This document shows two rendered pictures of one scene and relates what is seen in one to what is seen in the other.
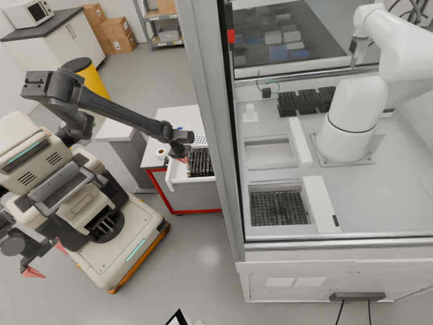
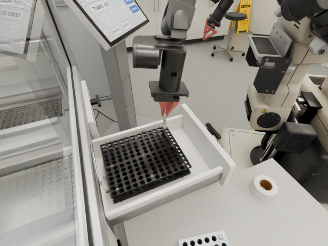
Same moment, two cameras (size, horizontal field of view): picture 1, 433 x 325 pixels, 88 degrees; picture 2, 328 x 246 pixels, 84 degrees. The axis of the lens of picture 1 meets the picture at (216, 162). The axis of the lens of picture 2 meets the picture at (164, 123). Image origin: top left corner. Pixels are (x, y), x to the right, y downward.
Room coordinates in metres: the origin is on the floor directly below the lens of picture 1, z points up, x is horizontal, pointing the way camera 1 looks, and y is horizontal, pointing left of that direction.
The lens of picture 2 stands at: (1.12, -0.08, 1.33)
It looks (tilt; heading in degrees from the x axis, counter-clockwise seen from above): 43 degrees down; 147
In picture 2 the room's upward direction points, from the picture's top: straight up
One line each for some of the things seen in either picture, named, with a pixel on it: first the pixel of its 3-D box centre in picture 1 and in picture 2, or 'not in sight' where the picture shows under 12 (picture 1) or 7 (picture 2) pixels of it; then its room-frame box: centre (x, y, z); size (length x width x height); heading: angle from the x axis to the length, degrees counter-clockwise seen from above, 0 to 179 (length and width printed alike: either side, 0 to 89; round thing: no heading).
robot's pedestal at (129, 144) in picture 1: (137, 157); not in sight; (1.50, 0.70, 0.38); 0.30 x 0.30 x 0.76; 76
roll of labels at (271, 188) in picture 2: (162, 153); (263, 187); (1.06, 0.34, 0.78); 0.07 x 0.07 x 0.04
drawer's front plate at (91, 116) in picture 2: not in sight; (90, 109); (0.49, -0.02, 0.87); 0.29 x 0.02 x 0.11; 170
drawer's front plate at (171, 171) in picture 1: (173, 164); (201, 140); (0.86, 0.24, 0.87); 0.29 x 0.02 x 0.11; 170
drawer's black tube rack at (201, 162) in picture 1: (209, 162); (144, 161); (0.82, 0.04, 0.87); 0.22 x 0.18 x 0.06; 80
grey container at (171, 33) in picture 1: (169, 33); not in sight; (4.92, 0.38, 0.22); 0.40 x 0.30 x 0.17; 76
